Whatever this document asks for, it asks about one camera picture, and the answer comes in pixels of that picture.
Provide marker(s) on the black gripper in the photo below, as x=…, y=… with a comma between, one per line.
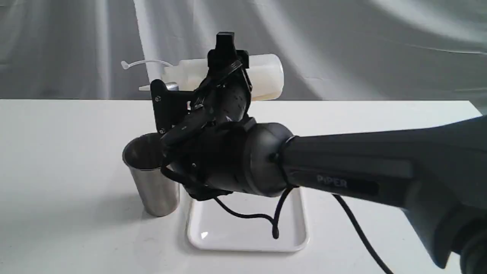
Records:
x=221, y=100

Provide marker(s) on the clear squeeze bottle with oil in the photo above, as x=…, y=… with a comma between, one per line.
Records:
x=265, y=73

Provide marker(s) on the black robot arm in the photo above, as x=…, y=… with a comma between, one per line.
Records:
x=216, y=151

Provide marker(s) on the stainless steel cup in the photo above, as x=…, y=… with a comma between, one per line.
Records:
x=143, y=157

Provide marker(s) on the white plastic tray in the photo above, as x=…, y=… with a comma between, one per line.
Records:
x=210, y=227

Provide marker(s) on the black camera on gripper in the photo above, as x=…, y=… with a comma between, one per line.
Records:
x=170, y=105

